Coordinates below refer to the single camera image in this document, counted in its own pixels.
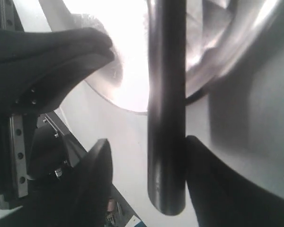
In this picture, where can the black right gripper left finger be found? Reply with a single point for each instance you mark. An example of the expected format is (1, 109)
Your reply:
(81, 199)

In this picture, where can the round stainless steel plate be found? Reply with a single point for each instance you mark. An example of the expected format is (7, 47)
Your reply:
(218, 34)

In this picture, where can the black handled knife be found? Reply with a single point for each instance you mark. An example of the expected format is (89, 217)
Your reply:
(166, 106)

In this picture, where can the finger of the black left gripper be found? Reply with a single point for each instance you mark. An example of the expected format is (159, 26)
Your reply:
(38, 70)

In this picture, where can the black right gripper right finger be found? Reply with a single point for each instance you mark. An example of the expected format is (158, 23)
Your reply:
(221, 197)

